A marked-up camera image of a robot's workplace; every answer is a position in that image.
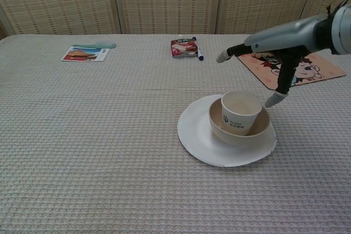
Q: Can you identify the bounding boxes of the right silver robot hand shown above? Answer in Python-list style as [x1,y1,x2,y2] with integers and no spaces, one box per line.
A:
[216,16,329,108]

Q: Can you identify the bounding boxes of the white paper cup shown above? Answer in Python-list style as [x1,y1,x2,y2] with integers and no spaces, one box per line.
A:
[220,90,263,136]

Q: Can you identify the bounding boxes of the beige bowl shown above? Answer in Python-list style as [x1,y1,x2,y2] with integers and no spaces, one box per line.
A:
[208,98,271,146]

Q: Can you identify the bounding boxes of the white paper plate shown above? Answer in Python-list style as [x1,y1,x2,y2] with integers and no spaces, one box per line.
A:
[177,94,277,168]

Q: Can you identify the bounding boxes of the cartoon girl mouse pad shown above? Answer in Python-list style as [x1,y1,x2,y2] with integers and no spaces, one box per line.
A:
[237,52,347,90]

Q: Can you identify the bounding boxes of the blue marker pen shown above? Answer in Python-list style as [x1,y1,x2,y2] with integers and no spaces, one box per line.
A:
[191,36,205,61]

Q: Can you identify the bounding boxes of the red snack pouch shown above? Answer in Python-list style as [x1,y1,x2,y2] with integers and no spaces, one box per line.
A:
[170,36,199,59]

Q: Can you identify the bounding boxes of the woven folding screen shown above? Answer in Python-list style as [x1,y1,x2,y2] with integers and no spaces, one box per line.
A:
[0,0,351,40]

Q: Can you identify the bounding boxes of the green comb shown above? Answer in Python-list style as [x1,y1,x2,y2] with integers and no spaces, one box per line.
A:
[71,41,117,49]

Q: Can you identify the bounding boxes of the palace photo postcard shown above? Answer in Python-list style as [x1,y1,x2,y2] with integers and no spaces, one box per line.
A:
[61,46,110,62]

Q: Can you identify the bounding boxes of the beige woven tablecloth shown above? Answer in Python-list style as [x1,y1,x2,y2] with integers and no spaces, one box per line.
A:
[0,33,351,234]

